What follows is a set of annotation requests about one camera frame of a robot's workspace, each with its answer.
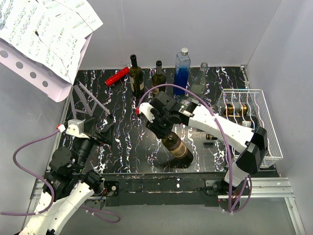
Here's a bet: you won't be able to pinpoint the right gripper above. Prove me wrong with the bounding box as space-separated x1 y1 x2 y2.
145 111 174 140

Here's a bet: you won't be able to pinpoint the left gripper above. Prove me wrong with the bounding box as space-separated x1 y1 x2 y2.
73 117 115 172

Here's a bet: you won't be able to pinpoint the dark green wine bottle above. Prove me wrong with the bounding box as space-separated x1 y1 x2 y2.
152 60 166 96

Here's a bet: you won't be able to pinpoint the clear glass bottle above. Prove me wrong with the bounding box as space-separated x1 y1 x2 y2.
190 62 208 99

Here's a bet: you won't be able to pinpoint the dark wine bottle white label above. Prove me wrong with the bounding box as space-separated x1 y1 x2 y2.
129 54 144 98

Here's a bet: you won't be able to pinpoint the blue square glass bottle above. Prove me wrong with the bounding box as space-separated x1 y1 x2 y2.
174 47 191 88

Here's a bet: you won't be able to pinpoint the red glitter microphone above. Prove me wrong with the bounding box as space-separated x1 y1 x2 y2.
105 64 131 87

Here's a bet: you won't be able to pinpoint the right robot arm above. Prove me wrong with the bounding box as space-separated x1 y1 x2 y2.
138 92 268 195

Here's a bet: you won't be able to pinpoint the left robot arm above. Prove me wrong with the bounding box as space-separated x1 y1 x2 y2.
20 118 114 235

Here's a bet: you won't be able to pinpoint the lilac music stand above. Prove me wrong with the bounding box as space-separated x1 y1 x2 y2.
0 39 113 118

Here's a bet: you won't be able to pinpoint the sheet music pages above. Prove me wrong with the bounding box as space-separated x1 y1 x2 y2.
0 0 103 83

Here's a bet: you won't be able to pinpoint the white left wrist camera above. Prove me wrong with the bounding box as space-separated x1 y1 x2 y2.
57 119 89 139

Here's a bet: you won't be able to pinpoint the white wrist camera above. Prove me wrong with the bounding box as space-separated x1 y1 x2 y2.
57 119 89 139
136 102 157 123

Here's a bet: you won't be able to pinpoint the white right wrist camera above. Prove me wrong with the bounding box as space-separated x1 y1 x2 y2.
136 102 157 123

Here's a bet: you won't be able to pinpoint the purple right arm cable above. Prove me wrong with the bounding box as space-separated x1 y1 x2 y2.
136 84 252 212

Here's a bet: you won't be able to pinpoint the white wire wine rack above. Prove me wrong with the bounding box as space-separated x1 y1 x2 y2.
216 89 283 168

